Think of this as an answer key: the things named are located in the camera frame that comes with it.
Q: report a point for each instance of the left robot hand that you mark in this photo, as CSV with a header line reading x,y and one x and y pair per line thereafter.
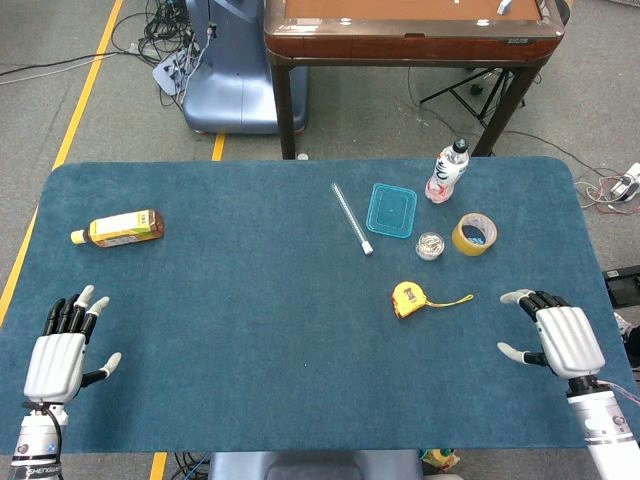
x,y
52,365

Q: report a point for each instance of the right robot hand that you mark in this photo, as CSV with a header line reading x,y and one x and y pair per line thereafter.
x,y
570,340

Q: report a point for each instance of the yellow tape measure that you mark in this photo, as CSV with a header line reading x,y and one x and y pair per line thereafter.
x,y
407,300

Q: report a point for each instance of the yellow packing tape roll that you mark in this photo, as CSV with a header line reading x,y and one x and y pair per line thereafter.
x,y
462,242

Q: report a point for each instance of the black floor box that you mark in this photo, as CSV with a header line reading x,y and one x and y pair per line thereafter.
x,y
622,290

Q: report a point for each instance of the brown tea bottle yellow label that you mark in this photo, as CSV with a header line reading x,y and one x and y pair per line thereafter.
x,y
125,227

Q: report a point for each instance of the small clear jar of clips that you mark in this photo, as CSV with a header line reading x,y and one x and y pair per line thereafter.
x,y
430,246

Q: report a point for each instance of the yellow green floor item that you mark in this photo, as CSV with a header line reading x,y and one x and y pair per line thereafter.
x,y
440,457

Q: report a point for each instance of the clear water bottle red label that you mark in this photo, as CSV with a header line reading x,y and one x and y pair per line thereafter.
x,y
445,175

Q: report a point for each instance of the blue felt table mat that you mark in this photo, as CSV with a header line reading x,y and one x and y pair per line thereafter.
x,y
250,300

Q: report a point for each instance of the teal plastic container lid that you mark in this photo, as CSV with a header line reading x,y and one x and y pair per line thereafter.
x,y
392,210

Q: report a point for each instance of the clear tube with white cap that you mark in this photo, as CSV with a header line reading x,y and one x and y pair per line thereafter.
x,y
351,219

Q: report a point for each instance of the black tripod stand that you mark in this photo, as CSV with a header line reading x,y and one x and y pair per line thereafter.
x,y
457,92

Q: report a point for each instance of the grey blue robot torso base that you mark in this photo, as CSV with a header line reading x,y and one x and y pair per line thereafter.
x,y
315,467

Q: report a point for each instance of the white floor power strip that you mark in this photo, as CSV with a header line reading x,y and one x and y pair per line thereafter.
x,y
165,75

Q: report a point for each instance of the brown wooden mahjong table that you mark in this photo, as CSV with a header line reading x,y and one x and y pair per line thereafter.
x,y
400,47

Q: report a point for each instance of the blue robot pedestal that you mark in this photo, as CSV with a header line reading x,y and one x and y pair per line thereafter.
x,y
235,90

